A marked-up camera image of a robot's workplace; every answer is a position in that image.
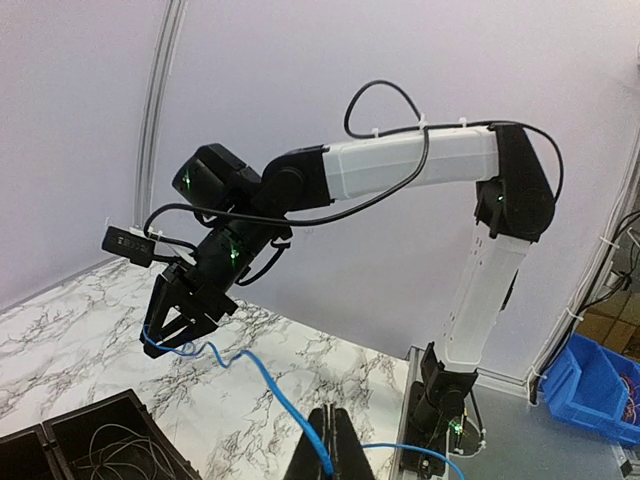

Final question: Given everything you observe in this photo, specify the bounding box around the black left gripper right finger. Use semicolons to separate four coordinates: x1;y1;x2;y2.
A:
330;408;374;480

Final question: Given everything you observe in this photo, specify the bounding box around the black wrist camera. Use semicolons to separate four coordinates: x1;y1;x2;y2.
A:
171;143;261;211
101;226;155;268

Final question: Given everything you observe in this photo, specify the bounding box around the grey cable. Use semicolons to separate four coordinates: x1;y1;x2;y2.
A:
72;424;174;480

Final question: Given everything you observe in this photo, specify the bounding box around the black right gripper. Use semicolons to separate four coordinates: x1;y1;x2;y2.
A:
140;262;238;358

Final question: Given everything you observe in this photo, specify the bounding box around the black middle storage bin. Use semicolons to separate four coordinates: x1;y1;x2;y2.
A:
1;425;64;480

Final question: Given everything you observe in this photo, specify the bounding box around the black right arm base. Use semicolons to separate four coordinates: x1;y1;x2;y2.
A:
394;342;486;479

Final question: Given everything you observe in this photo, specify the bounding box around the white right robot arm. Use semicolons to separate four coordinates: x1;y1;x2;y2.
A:
154;82;474;465

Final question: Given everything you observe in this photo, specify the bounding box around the blue cable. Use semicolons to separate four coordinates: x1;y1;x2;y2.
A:
140;324;466;480

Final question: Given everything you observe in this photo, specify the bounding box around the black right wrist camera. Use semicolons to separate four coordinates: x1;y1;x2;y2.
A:
171;143;261;211

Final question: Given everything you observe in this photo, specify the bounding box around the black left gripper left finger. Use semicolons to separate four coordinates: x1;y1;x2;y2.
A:
284;407;330;480

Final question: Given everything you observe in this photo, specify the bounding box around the blue crate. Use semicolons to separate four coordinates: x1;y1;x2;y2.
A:
541;334;639;446

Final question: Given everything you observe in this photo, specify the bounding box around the aluminium right corner post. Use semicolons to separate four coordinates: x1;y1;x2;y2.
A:
133;0;189;227

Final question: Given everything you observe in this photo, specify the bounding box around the black storage bin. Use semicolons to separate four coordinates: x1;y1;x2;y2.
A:
1;425;64;480
43;389;200;479

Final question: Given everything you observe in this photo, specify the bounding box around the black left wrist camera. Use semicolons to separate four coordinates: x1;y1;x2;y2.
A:
101;226;155;268

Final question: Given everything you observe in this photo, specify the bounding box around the black right storage bin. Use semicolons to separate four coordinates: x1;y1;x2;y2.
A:
43;389;200;479

